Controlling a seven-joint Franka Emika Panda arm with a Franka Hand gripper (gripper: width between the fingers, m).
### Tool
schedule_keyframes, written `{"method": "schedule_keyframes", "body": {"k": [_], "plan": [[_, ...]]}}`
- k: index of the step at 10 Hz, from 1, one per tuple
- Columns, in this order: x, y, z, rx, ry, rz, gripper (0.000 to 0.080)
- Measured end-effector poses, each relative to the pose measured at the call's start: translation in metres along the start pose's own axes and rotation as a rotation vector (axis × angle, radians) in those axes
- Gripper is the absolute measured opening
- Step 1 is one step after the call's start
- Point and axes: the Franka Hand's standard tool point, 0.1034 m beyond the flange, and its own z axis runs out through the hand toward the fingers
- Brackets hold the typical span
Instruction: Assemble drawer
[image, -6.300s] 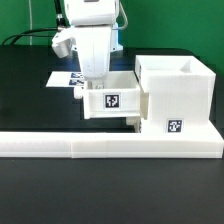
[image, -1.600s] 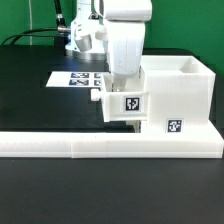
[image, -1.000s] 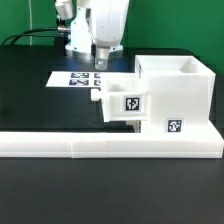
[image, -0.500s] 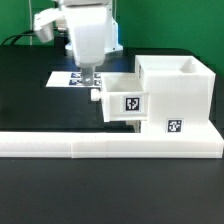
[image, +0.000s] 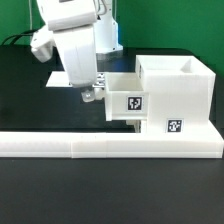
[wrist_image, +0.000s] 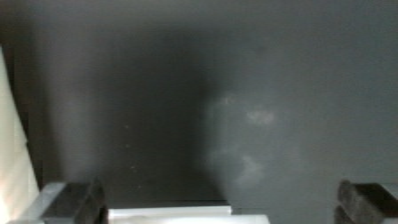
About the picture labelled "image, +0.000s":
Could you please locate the black cable with connector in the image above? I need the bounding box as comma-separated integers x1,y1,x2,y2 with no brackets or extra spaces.
0,29,38,46

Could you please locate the white front drawer box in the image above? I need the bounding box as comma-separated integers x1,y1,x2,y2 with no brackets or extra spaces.
126,120,147,133

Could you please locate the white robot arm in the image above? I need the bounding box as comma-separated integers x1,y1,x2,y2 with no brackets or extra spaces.
31,0,123,102

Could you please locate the white drawer cabinet frame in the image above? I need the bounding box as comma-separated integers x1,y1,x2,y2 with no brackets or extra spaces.
136,55,215,133

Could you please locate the white drawer box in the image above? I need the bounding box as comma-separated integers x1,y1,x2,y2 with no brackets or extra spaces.
126,120,147,133
93,72,149,122

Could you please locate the white L-shaped fence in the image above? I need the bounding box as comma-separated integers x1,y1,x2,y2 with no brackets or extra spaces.
0,126,224,158

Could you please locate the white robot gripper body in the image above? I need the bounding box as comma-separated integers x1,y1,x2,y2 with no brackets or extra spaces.
53,23,99,89

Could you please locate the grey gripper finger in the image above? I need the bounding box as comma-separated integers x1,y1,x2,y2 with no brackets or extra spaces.
93,73,105,89
81,88,96,102

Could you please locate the white marker tag plate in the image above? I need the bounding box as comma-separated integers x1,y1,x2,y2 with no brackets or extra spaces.
46,71,71,88

